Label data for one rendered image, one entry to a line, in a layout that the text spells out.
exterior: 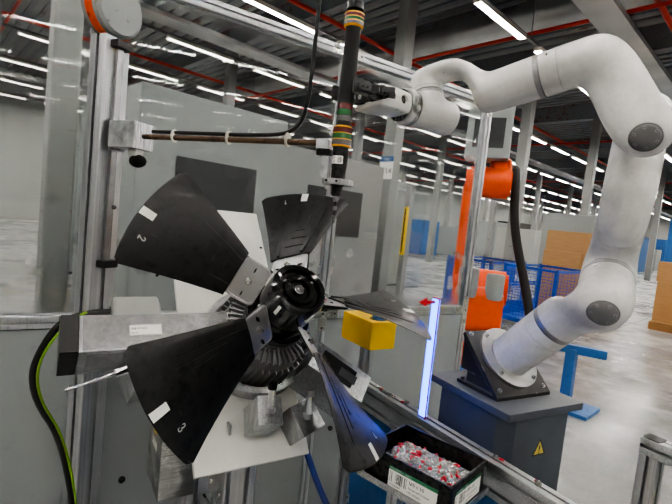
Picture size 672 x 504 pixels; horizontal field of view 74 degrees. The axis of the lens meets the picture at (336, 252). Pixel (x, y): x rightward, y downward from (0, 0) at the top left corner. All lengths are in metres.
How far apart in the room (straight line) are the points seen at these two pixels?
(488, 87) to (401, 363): 1.45
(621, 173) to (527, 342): 0.49
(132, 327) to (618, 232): 1.03
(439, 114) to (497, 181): 3.81
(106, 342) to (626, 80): 1.08
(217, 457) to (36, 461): 0.82
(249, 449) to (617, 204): 0.94
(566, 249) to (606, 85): 7.96
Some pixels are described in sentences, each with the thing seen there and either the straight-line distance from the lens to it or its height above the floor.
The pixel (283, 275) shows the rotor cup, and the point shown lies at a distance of 0.93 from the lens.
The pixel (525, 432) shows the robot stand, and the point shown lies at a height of 0.87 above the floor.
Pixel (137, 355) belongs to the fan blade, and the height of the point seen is 1.13.
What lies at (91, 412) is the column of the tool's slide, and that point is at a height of 0.75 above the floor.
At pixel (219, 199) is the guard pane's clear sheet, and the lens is 1.64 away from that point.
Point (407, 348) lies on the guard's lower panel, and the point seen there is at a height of 0.80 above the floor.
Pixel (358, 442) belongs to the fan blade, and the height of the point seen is 0.97.
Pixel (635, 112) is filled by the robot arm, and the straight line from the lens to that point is 1.01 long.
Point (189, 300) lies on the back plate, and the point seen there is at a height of 1.14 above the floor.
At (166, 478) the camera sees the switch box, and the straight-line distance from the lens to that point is 1.33.
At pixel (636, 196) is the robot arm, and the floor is 1.48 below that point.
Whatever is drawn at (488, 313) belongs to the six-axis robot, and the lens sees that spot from 4.80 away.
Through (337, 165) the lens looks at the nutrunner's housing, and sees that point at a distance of 0.99.
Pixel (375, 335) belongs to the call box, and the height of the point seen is 1.03.
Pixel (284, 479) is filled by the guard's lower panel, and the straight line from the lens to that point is 2.08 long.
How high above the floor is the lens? 1.37
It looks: 4 degrees down
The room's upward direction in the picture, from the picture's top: 6 degrees clockwise
